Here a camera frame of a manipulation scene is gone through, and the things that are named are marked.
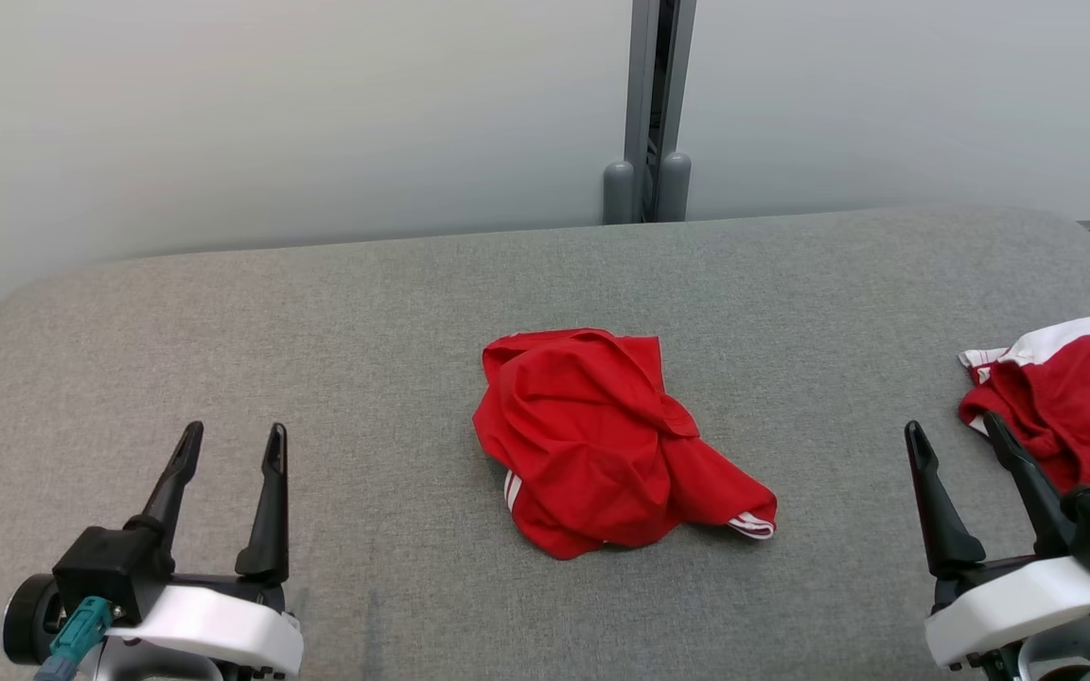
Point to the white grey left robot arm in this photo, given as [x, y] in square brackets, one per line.
[157, 665]

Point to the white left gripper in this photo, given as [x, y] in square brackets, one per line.
[223, 624]

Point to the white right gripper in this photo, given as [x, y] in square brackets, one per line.
[1009, 601]

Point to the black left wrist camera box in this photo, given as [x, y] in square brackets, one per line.
[110, 567]

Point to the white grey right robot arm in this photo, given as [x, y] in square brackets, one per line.
[1089, 653]

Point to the red shorts with white stripes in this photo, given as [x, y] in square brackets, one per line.
[1075, 407]

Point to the grey metal post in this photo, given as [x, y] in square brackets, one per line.
[649, 104]

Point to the red basketball jersey number 23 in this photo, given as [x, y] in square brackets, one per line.
[592, 445]

